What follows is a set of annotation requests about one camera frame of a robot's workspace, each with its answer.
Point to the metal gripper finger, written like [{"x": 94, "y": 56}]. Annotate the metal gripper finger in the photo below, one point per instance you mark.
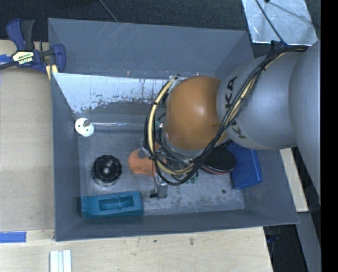
[
  {"x": 163, "y": 191},
  {"x": 153, "y": 193}
]

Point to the orange soft object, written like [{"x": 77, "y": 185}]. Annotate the orange soft object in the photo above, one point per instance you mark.
[{"x": 139, "y": 163}]

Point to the teal plastic case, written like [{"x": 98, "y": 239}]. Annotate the teal plastic case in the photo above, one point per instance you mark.
[{"x": 112, "y": 205}]

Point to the black ribbed round lid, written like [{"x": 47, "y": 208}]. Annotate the black ribbed round lid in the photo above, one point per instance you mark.
[{"x": 106, "y": 169}]

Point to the blue flat block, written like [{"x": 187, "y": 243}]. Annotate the blue flat block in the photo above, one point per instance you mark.
[{"x": 246, "y": 166}]

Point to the white round knob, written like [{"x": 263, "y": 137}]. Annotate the white round knob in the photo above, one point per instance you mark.
[{"x": 84, "y": 127}]

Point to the grey metal bin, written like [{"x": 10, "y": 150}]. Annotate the grey metal bin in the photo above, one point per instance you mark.
[{"x": 115, "y": 52}]

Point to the pale wood flat board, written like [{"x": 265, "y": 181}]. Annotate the pale wood flat board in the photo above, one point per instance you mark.
[{"x": 24, "y": 152}]

